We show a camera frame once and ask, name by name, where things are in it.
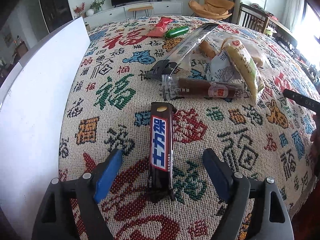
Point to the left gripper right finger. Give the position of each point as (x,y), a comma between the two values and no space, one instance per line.
(269,219)

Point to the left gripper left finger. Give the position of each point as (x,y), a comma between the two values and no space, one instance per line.
(55,218)

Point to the snickers chocolate bar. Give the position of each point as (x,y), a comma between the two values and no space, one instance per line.
(161,152)

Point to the yellow packaged cake snack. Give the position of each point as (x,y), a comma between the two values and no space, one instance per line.
(234,62)

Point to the brown sausage stick packet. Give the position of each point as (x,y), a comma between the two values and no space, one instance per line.
(176,87)

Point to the long black clear packet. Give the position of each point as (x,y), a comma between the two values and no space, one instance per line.
(173,58)

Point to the person's hand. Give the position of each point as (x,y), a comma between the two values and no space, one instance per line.
(315,138)

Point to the patterned woven table cloth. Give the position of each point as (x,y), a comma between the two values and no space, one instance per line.
(109,107)

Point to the white storage box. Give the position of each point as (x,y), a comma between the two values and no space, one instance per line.
(33,101)

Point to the bagged toast bread loaf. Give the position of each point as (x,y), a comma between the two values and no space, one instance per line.
(200,60)

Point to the wooden dining table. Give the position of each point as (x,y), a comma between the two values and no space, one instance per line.
(283,34)

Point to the dark wooden chair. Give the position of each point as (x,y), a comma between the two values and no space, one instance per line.
(252,18)

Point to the red flower vase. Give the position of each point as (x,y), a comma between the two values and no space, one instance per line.
(80,10)

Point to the green snack packet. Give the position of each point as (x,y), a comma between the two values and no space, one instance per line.
(175,32)

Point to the red snack packet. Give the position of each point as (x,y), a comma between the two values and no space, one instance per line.
(160,28)

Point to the green plant white pot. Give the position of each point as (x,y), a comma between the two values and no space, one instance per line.
(96,6)

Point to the orange lounge chair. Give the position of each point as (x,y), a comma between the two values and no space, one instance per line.
(212,9)

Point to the black bookshelf cabinet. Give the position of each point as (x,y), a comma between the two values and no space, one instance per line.
(55,13)

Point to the small wooden bench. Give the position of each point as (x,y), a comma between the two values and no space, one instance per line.
(146,9)

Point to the white tv cabinet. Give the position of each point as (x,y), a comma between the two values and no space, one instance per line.
(121,13)

